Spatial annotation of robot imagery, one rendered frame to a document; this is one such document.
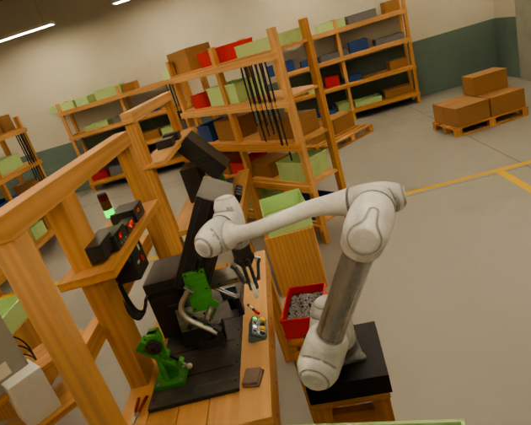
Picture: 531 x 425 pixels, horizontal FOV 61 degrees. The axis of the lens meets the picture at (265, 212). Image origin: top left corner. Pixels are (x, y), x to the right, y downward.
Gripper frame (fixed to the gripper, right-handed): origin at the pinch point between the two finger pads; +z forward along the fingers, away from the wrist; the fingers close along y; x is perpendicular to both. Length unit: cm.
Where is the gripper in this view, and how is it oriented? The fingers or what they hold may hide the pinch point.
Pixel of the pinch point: (254, 288)
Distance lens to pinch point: 186.2
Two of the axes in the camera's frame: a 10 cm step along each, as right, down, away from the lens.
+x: -0.2, -3.5, 9.4
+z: 2.8, 9.0, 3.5
